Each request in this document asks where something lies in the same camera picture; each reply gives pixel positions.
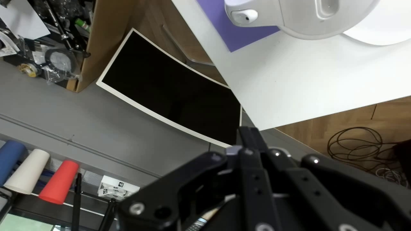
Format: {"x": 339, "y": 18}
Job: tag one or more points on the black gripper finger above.
{"x": 252, "y": 138}

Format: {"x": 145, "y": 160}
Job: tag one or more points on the white electric kettle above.
{"x": 308, "y": 19}

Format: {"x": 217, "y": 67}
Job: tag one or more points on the purple mat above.
{"x": 234, "y": 37}

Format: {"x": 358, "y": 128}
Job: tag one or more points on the black white-edged board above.
{"x": 157, "y": 83}

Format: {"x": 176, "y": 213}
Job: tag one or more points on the red thread cone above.
{"x": 58, "y": 186}

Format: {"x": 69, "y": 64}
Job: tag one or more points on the white thread cone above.
{"x": 26, "y": 176}

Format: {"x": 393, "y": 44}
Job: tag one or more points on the blue thread cone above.
{"x": 9, "y": 154}

